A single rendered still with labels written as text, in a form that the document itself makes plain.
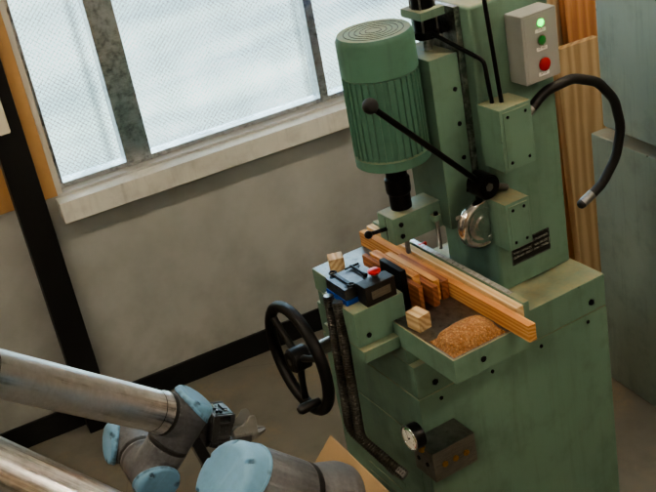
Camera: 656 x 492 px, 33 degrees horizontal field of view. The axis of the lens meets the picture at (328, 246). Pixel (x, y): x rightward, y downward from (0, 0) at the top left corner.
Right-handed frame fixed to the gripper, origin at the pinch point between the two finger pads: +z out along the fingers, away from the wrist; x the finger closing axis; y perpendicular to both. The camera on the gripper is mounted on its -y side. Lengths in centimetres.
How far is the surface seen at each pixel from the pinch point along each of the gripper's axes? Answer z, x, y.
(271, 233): 76, 140, 2
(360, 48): 13, 0, 88
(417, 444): 27.3, -23.2, 4.5
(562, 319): 71, -16, 29
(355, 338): 15.9, -9.7, 25.6
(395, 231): 31, 2, 46
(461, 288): 38, -16, 38
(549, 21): 53, -12, 98
